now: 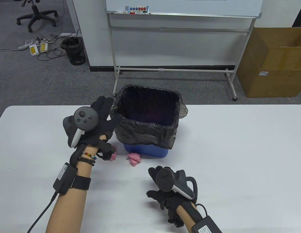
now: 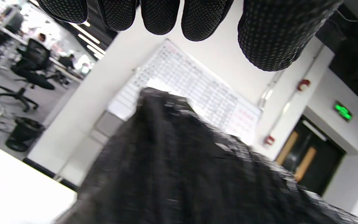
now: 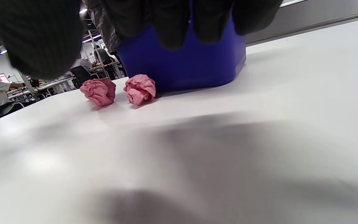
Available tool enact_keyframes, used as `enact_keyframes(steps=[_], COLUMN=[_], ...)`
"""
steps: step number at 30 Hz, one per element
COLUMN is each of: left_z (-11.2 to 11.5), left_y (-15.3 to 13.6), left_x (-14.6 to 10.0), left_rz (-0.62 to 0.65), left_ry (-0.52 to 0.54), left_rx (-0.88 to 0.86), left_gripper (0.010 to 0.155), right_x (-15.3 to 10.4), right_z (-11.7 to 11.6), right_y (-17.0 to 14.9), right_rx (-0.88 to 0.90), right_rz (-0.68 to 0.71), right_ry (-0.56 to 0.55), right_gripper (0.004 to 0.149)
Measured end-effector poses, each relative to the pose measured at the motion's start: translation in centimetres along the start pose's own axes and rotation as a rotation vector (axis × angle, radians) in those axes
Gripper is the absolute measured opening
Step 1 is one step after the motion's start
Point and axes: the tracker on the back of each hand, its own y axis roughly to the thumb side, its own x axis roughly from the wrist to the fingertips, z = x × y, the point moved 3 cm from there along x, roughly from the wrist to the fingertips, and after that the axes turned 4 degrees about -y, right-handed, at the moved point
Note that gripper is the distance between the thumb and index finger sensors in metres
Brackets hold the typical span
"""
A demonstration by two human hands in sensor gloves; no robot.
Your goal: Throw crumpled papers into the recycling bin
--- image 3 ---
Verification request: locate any person's right hand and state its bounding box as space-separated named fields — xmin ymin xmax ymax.
xmin=0 ymin=0 xmax=283 ymax=80

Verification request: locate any pink paper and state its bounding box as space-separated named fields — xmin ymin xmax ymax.
xmin=123 ymin=74 xmax=156 ymax=106
xmin=80 ymin=78 xmax=117 ymax=107

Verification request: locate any blue recycling bin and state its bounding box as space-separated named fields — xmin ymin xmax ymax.
xmin=117 ymin=0 xmax=247 ymax=92

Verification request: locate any black plastic bin liner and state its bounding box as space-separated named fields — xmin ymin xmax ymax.
xmin=83 ymin=0 xmax=126 ymax=53

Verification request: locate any black office chair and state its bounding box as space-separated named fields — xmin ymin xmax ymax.
xmin=70 ymin=66 xmax=92 ymax=87

